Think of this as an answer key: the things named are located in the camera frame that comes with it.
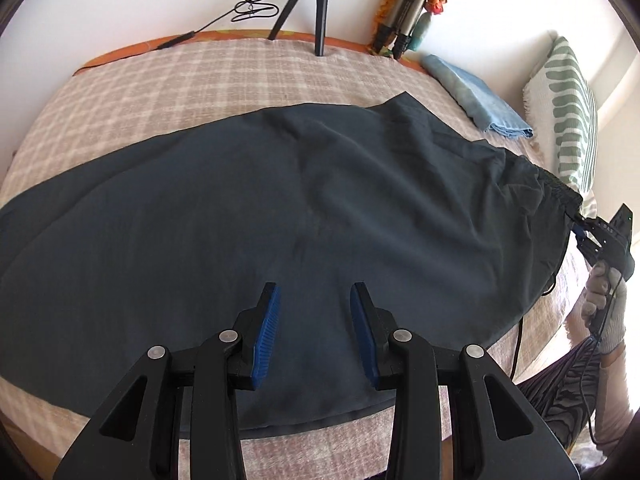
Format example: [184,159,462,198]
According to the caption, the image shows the dark grey pants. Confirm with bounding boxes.
[1,93,582,436]

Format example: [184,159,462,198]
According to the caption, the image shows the right forearm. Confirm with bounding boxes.
[594,342,634,456]

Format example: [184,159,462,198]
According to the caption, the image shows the right gloved hand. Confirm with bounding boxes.
[582,261,627,356]

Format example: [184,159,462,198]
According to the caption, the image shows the green patterned white pillow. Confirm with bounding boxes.
[523,36,598,196]

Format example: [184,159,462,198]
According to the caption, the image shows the folded light blue cloth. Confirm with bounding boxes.
[421,54,534,139]

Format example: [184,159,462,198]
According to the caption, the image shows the striped trouser leg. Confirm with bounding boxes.
[518,336,600,452]

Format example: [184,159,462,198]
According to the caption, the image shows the orange bed sheet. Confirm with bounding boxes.
[74,29,426,81]

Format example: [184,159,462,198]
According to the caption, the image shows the folded silver tripod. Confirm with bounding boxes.
[371,0,425,61]

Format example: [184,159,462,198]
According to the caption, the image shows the small black tripod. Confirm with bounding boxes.
[266,0,336,58]

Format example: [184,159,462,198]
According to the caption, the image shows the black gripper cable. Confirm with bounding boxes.
[584,274,626,446]

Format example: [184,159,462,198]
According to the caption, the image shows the black ring light cable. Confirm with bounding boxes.
[74,0,289,74]

